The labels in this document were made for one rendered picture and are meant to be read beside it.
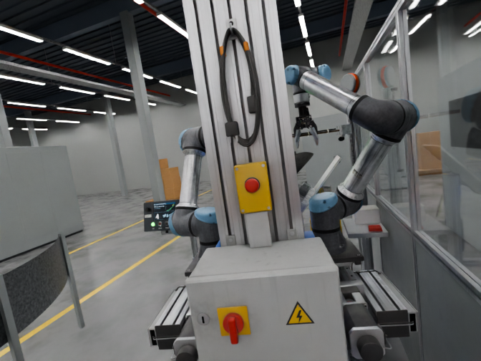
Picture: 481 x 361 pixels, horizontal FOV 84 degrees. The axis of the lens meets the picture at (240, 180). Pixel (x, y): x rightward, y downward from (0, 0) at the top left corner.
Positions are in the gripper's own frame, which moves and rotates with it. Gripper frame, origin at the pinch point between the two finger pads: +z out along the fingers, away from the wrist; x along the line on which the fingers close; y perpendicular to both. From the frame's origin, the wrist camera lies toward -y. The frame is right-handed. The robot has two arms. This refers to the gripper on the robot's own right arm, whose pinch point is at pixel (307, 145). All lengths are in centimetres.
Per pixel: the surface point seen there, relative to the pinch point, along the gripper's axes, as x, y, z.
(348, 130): 29, -84, -5
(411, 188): 45, -5, 27
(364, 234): 28, -44, 63
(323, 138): 25, -592, -1
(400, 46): 45, -5, -38
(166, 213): -91, -9, 31
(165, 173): -517, -705, 43
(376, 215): 39, -62, 56
